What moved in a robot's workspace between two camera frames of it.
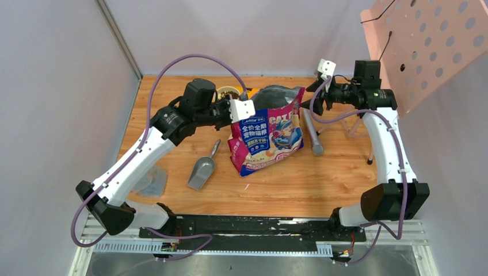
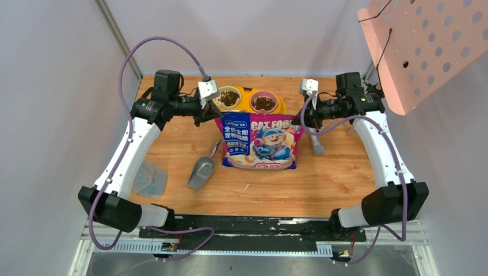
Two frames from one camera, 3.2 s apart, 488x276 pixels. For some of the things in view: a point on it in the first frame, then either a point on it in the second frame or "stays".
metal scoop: x=202 y=170 stays
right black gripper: x=317 y=102 to x=312 y=117
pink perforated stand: x=421 y=43 stays
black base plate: x=281 y=230 stays
